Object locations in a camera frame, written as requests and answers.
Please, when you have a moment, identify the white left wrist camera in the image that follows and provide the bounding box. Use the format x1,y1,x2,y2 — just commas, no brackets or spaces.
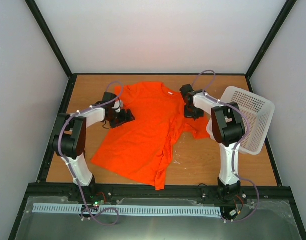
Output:
112,99,123,112

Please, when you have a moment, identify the orange t-shirt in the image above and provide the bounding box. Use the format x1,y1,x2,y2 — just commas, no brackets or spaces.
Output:
91,81,209,191

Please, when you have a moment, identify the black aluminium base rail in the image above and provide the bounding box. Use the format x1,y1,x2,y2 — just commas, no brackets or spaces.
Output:
25,183,293,205

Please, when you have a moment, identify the light blue slotted cable duct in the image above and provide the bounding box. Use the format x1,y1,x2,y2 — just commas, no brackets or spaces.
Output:
31,203,221,218

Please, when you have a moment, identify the black enclosure frame post right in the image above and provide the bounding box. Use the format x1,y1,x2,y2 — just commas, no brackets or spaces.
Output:
245,0,297,80

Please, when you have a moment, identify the black enclosure frame post left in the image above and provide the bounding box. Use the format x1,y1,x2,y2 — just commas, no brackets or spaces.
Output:
24,0,74,78

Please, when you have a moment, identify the white perforated plastic basket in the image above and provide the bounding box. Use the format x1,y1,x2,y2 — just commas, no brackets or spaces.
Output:
220,86,275,155

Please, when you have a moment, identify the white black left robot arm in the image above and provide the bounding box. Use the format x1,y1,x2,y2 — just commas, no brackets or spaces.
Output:
49,92,135,202

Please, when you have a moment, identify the black enclosure frame post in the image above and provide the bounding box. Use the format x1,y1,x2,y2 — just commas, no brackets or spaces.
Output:
24,0,74,78
245,0,297,80

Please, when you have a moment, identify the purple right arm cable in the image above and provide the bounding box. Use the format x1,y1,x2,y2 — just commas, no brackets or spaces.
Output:
191,69,260,223

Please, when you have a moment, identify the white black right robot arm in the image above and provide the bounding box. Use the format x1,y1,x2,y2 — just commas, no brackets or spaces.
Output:
180,84,246,202

